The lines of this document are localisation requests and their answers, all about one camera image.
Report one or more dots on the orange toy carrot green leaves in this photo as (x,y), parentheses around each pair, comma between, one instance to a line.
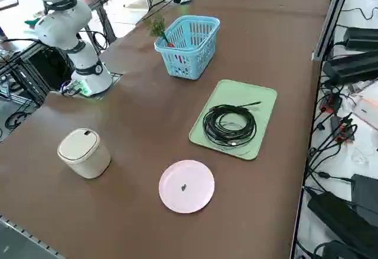
(170,45)

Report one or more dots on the green plastic tray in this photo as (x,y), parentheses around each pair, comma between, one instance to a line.
(224,93)

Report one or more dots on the blue slotted plastic basket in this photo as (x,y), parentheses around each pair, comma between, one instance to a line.
(177,52)

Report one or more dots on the pink round plate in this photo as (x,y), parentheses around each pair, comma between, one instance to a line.
(177,194)

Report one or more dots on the cream lidded trash bin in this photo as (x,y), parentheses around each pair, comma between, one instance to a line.
(88,164)

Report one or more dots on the red black plug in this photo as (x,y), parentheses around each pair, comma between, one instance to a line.
(329,105)
(342,129)

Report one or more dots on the black control box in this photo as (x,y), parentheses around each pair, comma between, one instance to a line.
(50,67)

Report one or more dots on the black power adapter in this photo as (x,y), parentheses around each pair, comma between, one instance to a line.
(366,188)
(333,211)
(363,37)
(351,67)
(333,251)

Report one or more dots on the white box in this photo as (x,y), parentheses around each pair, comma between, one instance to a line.
(367,111)

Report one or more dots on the aluminium frame post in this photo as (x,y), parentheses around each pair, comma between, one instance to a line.
(330,20)

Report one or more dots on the aluminium table edge rail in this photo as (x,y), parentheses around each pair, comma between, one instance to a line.
(29,239)

